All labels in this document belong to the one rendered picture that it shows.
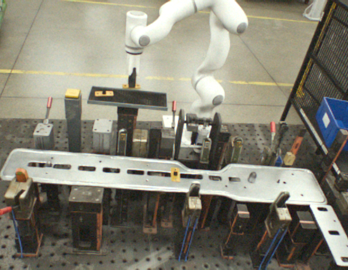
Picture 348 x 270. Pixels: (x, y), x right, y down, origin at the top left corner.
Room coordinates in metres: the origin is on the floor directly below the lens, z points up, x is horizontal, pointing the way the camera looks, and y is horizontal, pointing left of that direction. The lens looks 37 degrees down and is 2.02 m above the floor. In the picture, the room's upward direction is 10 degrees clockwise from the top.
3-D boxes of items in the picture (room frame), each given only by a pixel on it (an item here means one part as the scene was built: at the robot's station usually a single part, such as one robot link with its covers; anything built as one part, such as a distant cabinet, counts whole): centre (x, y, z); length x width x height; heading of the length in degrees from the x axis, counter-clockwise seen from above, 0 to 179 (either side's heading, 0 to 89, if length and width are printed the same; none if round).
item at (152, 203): (1.07, 0.04, 0.84); 0.17 x 0.06 x 0.29; 8
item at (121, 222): (1.05, 0.17, 0.84); 0.13 x 0.11 x 0.29; 8
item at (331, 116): (1.60, -0.88, 1.10); 0.30 x 0.17 x 0.13; 179
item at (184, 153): (1.30, -0.11, 0.94); 0.18 x 0.13 x 0.49; 98
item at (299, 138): (1.32, -0.58, 0.95); 0.03 x 0.01 x 0.50; 98
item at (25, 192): (0.82, 0.51, 0.88); 0.15 x 0.11 x 0.36; 8
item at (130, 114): (1.38, 0.23, 0.92); 0.10 x 0.08 x 0.45; 98
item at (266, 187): (1.07, -0.02, 1.00); 1.38 x 0.22 x 0.02; 98
